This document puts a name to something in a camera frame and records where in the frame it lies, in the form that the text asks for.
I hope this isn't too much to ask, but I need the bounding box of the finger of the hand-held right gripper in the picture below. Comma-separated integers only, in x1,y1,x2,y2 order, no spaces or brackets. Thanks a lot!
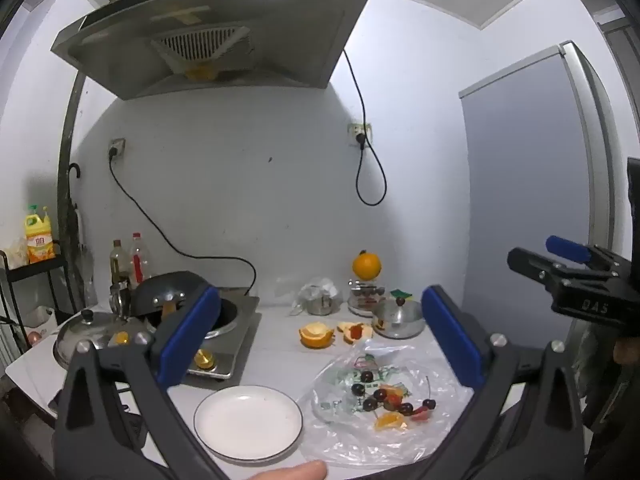
546,236,628,273
507,247,568,291

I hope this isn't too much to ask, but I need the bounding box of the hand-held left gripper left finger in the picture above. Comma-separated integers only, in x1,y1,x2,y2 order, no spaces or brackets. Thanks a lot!
55,285,236,480

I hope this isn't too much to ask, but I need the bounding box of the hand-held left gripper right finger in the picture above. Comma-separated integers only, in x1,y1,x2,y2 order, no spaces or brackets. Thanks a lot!
405,285,586,480

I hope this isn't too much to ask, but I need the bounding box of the white round plate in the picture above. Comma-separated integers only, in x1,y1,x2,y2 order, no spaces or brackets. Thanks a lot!
193,385,304,463

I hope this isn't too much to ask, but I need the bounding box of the clear printed plastic bag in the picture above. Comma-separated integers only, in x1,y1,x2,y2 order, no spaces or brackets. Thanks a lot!
297,337,476,468

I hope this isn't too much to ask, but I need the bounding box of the person's right hand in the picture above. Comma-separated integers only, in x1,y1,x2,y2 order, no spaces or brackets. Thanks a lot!
614,337,640,367

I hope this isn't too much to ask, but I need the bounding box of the person's left hand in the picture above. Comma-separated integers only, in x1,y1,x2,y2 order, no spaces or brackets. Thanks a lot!
247,460,328,480

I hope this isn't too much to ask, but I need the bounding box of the steel induction cooker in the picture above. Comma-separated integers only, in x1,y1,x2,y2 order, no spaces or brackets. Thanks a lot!
107,287,261,380

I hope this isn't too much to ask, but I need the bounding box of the steel pot with lid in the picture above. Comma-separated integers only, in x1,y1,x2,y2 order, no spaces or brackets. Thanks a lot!
371,296,427,339

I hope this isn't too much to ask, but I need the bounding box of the grey refrigerator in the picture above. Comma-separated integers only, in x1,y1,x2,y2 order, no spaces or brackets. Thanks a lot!
459,40,640,361

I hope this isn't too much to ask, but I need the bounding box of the white bowl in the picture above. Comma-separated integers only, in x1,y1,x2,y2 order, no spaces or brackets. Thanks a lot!
347,297,386,317

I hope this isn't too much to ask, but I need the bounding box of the orange peel with red scrap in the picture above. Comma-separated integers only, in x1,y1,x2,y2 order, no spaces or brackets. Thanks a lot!
337,321,375,345

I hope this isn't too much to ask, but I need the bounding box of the glass jar of dates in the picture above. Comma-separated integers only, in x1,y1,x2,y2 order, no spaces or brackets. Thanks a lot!
347,279,387,303

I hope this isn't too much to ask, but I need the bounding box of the dark oil bottle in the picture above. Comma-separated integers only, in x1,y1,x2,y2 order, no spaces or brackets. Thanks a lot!
110,240,131,291

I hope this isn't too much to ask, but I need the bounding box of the steel lid black knob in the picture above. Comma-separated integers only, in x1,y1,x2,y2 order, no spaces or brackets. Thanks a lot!
56,310,126,368

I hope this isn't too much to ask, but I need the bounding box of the whole orange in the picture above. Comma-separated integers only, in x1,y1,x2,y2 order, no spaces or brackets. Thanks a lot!
352,250,382,281

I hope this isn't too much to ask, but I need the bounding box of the half orange peel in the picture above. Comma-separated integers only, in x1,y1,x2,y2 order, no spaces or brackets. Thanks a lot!
299,322,335,350

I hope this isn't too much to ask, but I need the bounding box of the small clear plastic bag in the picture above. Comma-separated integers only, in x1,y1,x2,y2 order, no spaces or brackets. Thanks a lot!
290,276,343,317

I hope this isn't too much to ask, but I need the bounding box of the black umbrella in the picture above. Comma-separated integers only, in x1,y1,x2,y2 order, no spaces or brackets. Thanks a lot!
65,162,96,306

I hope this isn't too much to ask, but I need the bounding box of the black metal rack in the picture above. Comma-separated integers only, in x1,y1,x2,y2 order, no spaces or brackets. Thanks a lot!
0,242,76,351

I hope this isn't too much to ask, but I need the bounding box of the yellow detergent bottle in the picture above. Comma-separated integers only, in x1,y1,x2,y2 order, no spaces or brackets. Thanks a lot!
25,205,57,265

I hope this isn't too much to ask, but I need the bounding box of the dark vertical pipe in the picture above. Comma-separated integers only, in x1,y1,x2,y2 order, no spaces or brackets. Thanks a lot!
56,72,87,311

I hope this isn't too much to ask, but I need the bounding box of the steel range hood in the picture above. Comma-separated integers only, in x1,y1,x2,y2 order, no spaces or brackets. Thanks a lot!
50,0,371,101

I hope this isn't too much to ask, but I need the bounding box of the dark wok wooden handle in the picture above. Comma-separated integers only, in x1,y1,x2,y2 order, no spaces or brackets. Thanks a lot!
131,271,216,321

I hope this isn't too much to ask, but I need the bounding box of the black cooker cable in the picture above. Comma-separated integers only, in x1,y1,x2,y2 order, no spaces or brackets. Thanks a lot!
107,147,258,296

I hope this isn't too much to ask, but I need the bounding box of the black range hood cable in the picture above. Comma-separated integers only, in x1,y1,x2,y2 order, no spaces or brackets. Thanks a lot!
342,49,388,207

